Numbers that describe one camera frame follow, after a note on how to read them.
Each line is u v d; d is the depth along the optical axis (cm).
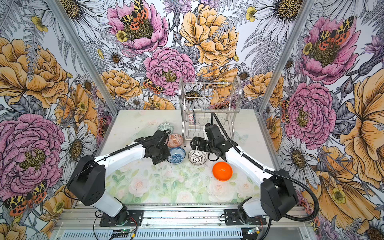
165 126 108
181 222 73
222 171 87
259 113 126
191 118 101
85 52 88
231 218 74
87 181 45
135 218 74
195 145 76
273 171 45
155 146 68
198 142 75
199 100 119
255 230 71
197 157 94
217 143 64
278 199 42
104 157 49
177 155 94
